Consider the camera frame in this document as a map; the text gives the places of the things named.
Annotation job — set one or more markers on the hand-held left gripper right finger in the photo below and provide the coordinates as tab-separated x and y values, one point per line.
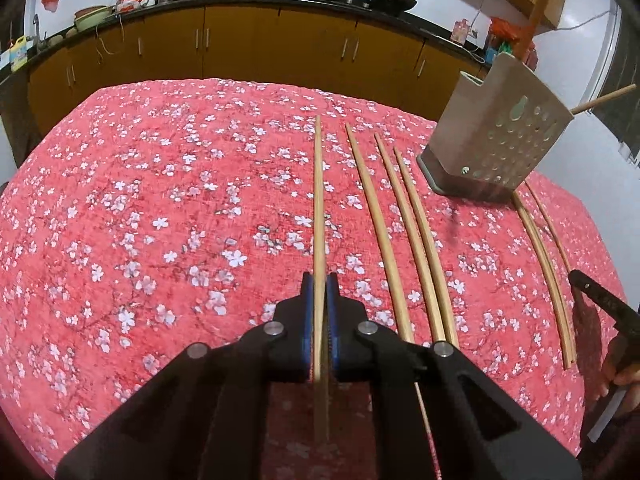
334	320

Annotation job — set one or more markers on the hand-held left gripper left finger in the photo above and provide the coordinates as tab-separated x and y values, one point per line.
306	320

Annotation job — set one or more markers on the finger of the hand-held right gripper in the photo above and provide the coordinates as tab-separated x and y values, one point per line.
600	302

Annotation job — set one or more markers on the wooden chopstick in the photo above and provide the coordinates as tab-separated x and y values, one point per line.
318	210
400	200
417	205
547	225
605	99
372	210
550	280

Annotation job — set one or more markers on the perforated metal utensil holder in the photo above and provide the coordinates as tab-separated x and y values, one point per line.
500	125

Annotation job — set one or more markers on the person's right hand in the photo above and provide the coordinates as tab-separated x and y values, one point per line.
617	370

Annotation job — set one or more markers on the red floral tablecloth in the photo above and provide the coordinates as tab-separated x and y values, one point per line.
150	210

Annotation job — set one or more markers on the wooden base kitchen cabinets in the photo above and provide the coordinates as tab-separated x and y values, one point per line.
240	40

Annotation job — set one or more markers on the pink bottle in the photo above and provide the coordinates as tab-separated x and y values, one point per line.
460	32

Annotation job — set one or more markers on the black gas stove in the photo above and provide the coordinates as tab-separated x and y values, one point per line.
357	2

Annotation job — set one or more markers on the red and white plastic bag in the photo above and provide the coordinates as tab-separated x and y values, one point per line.
132	1

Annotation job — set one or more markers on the green basin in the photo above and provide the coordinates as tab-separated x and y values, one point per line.
92	19

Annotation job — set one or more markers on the yellow detergent bottle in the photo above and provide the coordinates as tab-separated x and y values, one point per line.
18	55

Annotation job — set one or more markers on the metal faucet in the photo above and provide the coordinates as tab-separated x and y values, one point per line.
36	30

